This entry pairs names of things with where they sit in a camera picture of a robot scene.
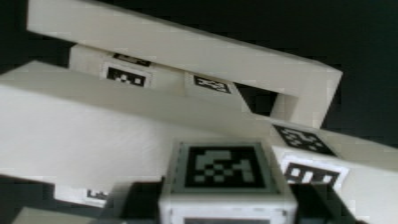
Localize white chair leg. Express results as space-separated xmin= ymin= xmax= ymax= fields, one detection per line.
xmin=69 ymin=44 xmax=184 ymax=95
xmin=184 ymin=73 xmax=250 ymax=112

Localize white U-shaped fence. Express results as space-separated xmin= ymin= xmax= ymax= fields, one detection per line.
xmin=26 ymin=0 xmax=342 ymax=127

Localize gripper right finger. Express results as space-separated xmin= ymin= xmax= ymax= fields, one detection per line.
xmin=289 ymin=184 xmax=357 ymax=224

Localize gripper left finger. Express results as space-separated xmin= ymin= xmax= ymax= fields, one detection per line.
xmin=94 ymin=179 xmax=163 ymax=224

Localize white chair back frame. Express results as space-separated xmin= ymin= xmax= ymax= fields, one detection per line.
xmin=0 ymin=62 xmax=398 ymax=224

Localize white nut cube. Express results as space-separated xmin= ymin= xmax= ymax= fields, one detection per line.
xmin=158 ymin=141 xmax=296 ymax=224

